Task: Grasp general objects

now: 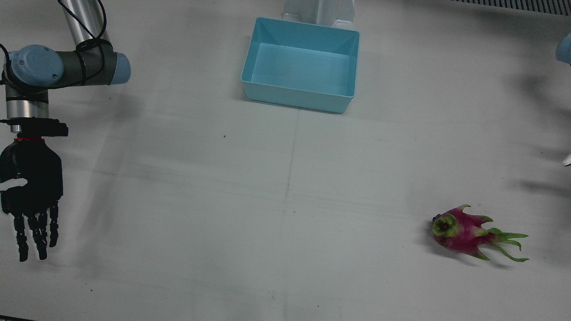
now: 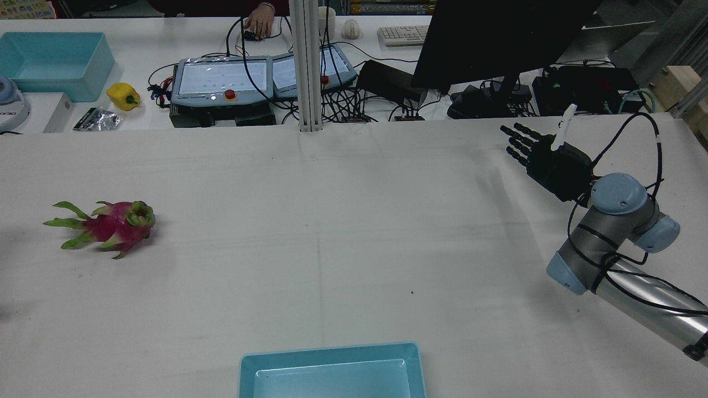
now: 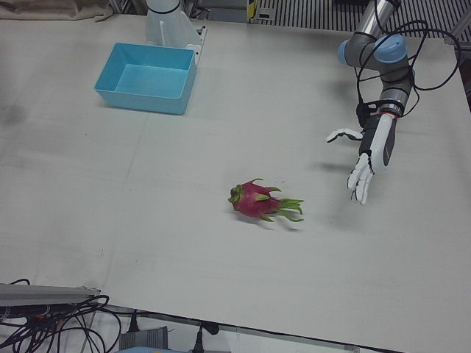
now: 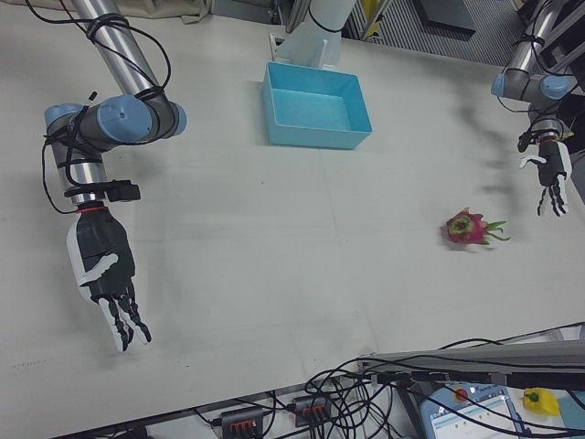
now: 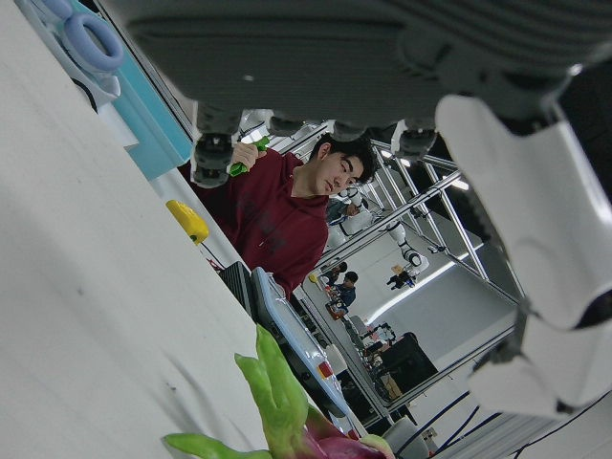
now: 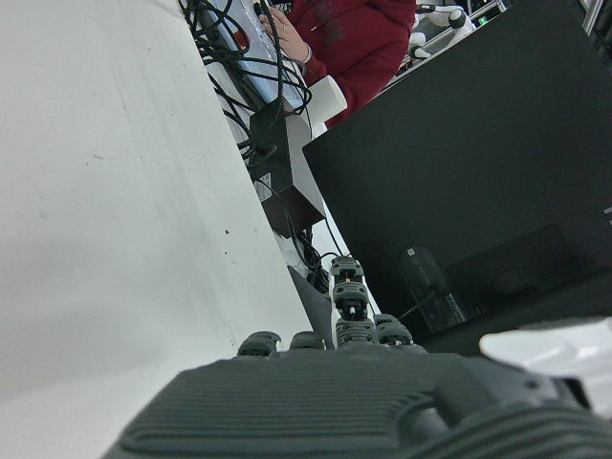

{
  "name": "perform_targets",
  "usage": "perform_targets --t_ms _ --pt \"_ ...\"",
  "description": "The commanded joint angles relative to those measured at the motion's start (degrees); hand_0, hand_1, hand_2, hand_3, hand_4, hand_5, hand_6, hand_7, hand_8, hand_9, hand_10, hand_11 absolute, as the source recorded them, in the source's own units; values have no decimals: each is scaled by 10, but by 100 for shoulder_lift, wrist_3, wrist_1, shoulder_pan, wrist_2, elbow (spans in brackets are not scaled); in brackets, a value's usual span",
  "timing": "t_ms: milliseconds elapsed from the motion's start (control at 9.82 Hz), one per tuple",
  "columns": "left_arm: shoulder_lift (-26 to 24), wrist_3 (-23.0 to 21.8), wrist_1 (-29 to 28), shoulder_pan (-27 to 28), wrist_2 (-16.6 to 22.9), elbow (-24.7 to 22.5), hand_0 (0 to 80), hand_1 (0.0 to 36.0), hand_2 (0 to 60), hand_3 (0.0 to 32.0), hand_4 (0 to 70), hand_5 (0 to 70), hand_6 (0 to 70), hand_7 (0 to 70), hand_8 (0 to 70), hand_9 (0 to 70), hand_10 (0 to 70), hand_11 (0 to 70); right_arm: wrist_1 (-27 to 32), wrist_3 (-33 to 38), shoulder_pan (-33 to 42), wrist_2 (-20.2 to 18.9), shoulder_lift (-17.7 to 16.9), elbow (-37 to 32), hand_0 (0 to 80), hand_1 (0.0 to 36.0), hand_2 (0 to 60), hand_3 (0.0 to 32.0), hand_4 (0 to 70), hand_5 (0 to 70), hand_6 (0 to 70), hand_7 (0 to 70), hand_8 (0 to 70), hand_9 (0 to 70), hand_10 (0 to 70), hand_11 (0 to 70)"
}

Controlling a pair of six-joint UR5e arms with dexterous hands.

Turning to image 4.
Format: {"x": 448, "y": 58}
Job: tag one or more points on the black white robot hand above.
{"x": 100, "y": 247}
{"x": 553, "y": 164}

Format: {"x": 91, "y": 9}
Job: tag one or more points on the pink green dragon fruit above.
{"x": 464, "y": 228}

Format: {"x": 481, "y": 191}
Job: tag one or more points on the grey corrugated panel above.
{"x": 493, "y": 36}

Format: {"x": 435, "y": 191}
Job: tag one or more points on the black flat box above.
{"x": 450, "y": 18}

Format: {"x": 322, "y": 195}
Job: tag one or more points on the grey aluminium beam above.
{"x": 480, "y": 356}

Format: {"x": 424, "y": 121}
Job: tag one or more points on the black orange usb hub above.
{"x": 242, "y": 420}
{"x": 313, "y": 408}

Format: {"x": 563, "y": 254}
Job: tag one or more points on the yellow bell pepper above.
{"x": 539, "y": 401}

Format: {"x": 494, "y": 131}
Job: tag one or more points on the light blue plastic bin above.
{"x": 311, "y": 110}

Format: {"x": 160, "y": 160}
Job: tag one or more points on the blue grey teach pendant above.
{"x": 471, "y": 416}

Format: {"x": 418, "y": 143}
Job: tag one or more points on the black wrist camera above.
{"x": 123, "y": 191}
{"x": 525, "y": 140}

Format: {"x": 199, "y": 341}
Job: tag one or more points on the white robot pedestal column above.
{"x": 320, "y": 41}

